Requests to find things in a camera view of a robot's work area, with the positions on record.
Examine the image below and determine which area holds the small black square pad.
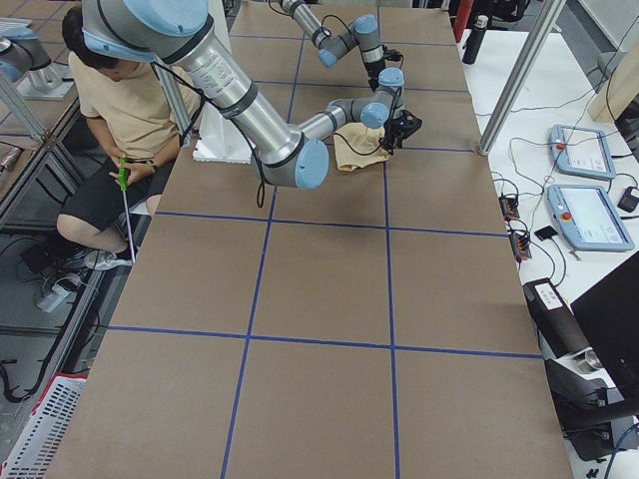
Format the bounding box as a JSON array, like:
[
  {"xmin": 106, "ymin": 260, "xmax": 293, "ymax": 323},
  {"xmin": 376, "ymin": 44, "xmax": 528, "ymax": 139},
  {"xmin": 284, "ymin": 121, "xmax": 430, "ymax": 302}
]
[{"xmin": 534, "ymin": 226, "xmax": 558, "ymax": 241}]

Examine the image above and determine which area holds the white perforated plastic basket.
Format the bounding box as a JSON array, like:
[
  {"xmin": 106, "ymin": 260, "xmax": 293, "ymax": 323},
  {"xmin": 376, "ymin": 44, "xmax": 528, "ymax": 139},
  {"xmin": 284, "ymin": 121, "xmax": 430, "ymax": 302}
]
[{"xmin": 1, "ymin": 373, "xmax": 87, "ymax": 479}]

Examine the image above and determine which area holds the far blue teach pendant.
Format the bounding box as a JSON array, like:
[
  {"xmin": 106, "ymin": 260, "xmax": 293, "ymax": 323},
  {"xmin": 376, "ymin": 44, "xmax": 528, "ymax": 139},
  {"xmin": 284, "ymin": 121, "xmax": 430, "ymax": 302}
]
[{"xmin": 549, "ymin": 124, "xmax": 616, "ymax": 181}]

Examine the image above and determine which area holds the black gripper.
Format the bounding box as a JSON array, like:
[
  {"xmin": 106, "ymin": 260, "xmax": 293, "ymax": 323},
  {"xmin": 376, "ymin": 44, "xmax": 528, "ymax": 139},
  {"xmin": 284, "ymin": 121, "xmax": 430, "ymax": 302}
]
[{"xmin": 381, "ymin": 112, "xmax": 422, "ymax": 150}]

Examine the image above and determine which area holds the near blue teach pendant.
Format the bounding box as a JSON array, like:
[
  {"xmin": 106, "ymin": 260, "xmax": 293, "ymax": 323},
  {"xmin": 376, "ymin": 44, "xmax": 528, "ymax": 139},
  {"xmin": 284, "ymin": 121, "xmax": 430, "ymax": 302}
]
[{"xmin": 546, "ymin": 185, "xmax": 635, "ymax": 251}]

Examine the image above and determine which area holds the black power brick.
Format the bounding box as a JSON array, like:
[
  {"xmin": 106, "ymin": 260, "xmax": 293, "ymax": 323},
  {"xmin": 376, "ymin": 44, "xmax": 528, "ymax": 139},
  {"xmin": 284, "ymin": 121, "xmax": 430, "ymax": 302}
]
[{"xmin": 617, "ymin": 187, "xmax": 639, "ymax": 213}]

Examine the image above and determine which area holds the blue teach pendant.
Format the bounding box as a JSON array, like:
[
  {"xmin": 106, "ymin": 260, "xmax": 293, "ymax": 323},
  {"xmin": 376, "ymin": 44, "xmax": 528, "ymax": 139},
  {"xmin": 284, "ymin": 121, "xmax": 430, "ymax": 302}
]
[
  {"xmin": 549, "ymin": 124, "xmax": 616, "ymax": 181},
  {"xmin": 546, "ymin": 185, "xmax": 635, "ymax": 251}
]

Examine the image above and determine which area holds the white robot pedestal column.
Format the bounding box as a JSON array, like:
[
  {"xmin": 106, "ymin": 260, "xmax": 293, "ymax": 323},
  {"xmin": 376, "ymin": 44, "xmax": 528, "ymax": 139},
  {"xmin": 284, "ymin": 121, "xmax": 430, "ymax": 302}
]
[{"xmin": 194, "ymin": 105, "xmax": 252, "ymax": 164}]

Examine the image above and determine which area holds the grey aluminium frame post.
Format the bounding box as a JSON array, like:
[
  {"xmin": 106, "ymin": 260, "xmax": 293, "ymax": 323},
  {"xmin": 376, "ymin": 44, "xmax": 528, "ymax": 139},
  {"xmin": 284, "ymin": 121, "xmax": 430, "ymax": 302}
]
[{"xmin": 478, "ymin": 0, "xmax": 566, "ymax": 156}]

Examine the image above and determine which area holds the beige long-sleeve graphic shirt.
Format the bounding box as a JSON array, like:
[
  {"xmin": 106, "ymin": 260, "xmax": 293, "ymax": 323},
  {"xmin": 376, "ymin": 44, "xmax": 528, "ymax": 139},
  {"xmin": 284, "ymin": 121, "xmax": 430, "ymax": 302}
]
[{"xmin": 332, "ymin": 123, "xmax": 390, "ymax": 172}]

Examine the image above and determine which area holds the red cylinder bottle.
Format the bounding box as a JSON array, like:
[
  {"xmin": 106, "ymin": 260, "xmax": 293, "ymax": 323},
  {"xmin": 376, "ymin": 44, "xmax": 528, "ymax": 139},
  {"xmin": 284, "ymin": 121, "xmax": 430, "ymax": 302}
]
[{"xmin": 452, "ymin": 0, "xmax": 474, "ymax": 43}]

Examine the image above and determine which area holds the person in beige shirt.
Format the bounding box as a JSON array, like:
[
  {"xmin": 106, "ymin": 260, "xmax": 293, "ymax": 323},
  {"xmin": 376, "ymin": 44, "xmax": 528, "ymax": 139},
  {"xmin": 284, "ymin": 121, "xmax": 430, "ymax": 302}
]
[{"xmin": 57, "ymin": 6, "xmax": 181, "ymax": 270}]

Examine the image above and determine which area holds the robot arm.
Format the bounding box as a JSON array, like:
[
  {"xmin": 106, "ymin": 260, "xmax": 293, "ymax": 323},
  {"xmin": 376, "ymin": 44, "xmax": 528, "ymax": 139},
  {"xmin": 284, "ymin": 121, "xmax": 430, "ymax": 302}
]
[
  {"xmin": 81, "ymin": 1, "xmax": 422, "ymax": 190},
  {"xmin": 279, "ymin": 1, "xmax": 386, "ymax": 90}
]

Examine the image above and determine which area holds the black bottle clear cap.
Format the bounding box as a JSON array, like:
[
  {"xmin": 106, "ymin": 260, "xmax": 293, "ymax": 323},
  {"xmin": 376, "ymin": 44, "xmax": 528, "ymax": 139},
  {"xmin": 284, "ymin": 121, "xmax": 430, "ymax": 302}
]
[{"xmin": 461, "ymin": 14, "xmax": 489, "ymax": 65}]

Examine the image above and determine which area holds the black box white label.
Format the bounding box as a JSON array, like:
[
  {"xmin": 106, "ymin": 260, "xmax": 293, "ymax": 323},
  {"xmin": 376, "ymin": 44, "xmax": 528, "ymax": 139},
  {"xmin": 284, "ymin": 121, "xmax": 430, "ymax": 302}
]
[{"xmin": 522, "ymin": 278, "xmax": 590, "ymax": 357}]

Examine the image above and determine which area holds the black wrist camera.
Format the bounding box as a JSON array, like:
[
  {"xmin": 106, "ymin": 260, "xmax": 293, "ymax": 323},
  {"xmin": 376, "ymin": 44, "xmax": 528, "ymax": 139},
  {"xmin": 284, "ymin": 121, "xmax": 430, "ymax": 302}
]
[{"xmin": 383, "ymin": 47, "xmax": 403, "ymax": 62}]

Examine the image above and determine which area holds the green handled stick tool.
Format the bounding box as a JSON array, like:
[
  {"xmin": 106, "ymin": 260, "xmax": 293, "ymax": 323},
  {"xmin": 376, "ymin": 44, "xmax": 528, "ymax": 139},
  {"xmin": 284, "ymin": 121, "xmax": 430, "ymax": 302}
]
[{"xmin": 117, "ymin": 157, "xmax": 136, "ymax": 262}]

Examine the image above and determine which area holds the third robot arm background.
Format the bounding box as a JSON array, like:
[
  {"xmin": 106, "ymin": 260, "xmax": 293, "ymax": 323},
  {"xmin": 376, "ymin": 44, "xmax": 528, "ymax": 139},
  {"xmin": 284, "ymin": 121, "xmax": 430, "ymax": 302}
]
[{"xmin": 1, "ymin": 27, "xmax": 52, "ymax": 83}]

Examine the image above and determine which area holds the black monitor on arm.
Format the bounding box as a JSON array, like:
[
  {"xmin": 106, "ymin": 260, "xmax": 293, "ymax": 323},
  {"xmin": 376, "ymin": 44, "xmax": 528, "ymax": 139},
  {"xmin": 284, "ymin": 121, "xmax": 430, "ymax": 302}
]
[{"xmin": 571, "ymin": 254, "xmax": 638, "ymax": 398}]

